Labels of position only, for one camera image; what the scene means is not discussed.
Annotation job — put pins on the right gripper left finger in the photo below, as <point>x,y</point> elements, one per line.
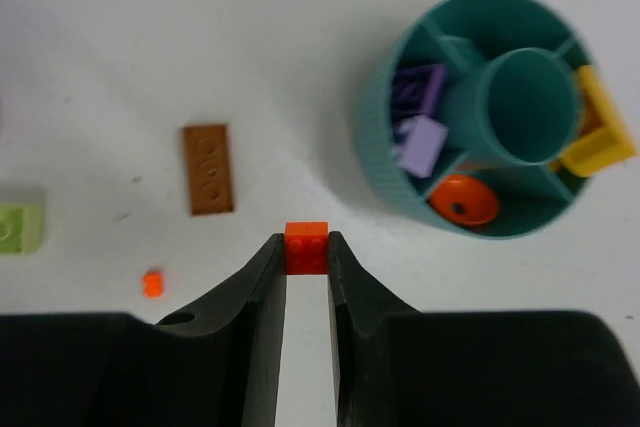
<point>213,362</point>

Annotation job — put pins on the purple printed lego tile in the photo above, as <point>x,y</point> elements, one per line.
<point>417,90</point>

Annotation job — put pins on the teal divided round container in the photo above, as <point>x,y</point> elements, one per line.
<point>511,104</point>

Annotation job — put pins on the brown lego plate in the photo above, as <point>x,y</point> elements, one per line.
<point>208,169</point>

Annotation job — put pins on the yellow orange lego brick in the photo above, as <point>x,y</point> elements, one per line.
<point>603,137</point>

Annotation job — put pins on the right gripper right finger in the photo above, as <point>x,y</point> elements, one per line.
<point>397,366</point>

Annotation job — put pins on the lilac square lego brick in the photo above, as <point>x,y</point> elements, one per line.
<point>418,143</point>

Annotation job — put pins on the small orange lego stud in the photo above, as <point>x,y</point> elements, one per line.
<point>153,285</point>

